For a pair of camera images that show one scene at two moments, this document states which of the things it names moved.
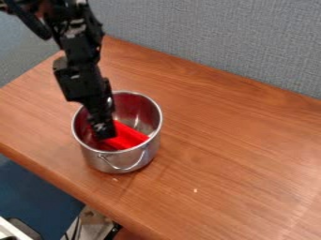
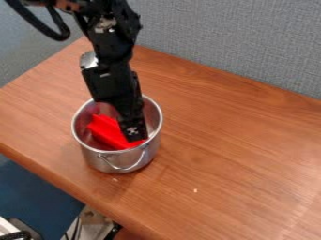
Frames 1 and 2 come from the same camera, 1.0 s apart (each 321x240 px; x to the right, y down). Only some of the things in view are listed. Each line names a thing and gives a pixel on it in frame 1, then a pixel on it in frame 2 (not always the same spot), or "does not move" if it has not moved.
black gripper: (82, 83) → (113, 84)
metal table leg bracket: (91, 226) does not move
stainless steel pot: (139, 112) does not move
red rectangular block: (127, 136) does not move
